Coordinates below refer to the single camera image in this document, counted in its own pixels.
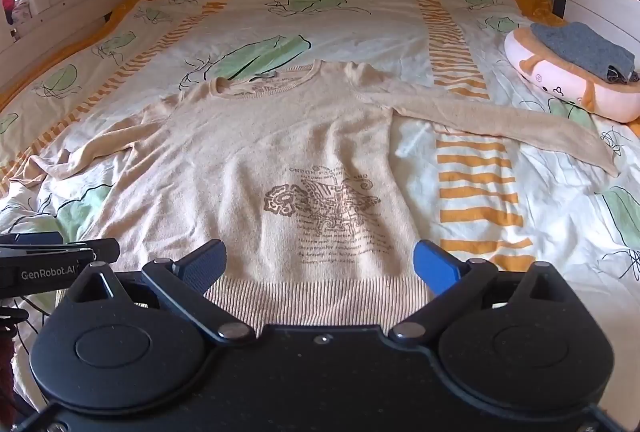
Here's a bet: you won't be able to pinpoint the beige printed knit sweater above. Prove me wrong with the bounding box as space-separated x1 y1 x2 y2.
37 60 621 333

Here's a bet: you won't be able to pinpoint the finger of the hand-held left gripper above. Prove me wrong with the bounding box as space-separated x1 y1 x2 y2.
67 237 121 264

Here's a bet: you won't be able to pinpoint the pink plush pillow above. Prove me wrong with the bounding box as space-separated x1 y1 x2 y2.
503 23 640 123

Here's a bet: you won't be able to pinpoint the person's left forearm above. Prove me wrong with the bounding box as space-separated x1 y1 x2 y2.
0 307 21 408

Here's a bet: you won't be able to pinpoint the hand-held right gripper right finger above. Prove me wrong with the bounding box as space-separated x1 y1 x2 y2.
387 239 583 345

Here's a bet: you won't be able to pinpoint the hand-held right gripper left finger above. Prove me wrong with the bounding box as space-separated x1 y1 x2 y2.
60 239 256 345

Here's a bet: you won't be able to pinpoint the white leaf print duvet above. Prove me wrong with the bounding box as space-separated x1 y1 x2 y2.
0 0 640 413

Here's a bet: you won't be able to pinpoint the grey folded clothes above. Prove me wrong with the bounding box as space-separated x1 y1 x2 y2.
530 21 640 86

